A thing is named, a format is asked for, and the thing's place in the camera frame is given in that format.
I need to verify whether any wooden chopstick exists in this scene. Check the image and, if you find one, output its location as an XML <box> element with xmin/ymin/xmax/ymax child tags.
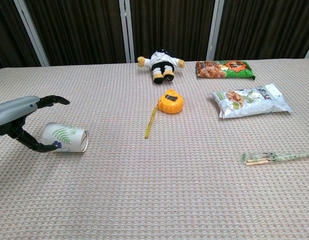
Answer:
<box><xmin>245</xmin><ymin>161</ymin><xmax>270</xmax><ymax>167</ymax></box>

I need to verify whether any yellow tape measure with strap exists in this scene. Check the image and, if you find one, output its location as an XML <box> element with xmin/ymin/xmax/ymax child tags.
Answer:
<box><xmin>144</xmin><ymin>88</ymin><xmax>185</xmax><ymax>139</ymax></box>

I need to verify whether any beige woven tablecloth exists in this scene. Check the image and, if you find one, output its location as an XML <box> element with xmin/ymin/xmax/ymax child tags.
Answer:
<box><xmin>0</xmin><ymin>58</ymin><xmax>309</xmax><ymax>240</ymax></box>

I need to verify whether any white silver snack bag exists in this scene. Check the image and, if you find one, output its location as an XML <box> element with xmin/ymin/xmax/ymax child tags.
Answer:
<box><xmin>211</xmin><ymin>83</ymin><xmax>294</xmax><ymax>120</ymax></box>

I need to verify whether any green printed chopstick wrapper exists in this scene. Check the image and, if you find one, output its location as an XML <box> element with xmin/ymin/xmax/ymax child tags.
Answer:
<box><xmin>241</xmin><ymin>151</ymin><xmax>309</xmax><ymax>163</ymax></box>

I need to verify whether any white paper cup leaf print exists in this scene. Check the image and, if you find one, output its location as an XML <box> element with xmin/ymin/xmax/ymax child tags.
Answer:
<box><xmin>41</xmin><ymin>121</ymin><xmax>89</xmax><ymax>153</ymax></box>

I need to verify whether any dark curtain panel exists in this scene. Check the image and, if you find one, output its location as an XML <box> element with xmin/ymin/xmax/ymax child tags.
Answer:
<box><xmin>129</xmin><ymin>0</ymin><xmax>215</xmax><ymax>62</ymax></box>
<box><xmin>24</xmin><ymin>0</ymin><xmax>128</xmax><ymax>67</ymax></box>
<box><xmin>0</xmin><ymin>0</ymin><xmax>43</xmax><ymax>71</ymax></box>
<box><xmin>215</xmin><ymin>0</ymin><xmax>309</xmax><ymax>60</ymax></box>

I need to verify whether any green orange snack bag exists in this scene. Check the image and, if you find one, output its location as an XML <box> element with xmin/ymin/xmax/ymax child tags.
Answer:
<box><xmin>195</xmin><ymin>59</ymin><xmax>256</xmax><ymax>81</ymax></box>

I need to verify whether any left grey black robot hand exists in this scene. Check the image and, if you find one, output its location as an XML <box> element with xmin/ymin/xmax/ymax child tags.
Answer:
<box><xmin>0</xmin><ymin>94</ymin><xmax>71</xmax><ymax>154</ymax></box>

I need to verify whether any plush doll white shirt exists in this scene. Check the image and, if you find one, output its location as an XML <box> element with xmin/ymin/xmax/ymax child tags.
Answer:
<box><xmin>136</xmin><ymin>48</ymin><xmax>187</xmax><ymax>85</ymax></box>

